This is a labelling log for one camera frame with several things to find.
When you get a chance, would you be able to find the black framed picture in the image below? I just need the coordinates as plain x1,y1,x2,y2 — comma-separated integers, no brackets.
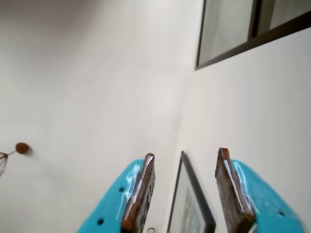
167,150,217,233

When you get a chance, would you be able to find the wire cage lamp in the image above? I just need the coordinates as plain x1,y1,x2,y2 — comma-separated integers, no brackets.
0,150,17,179

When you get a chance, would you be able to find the round brown wall hook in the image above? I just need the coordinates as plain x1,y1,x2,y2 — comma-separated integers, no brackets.
15,142,30,155

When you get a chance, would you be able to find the dark framed window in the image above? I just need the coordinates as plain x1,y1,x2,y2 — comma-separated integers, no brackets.
195,0,311,71

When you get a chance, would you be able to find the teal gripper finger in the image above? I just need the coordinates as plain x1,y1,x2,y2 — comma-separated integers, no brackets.
215,147,309,233
76,152,156,233

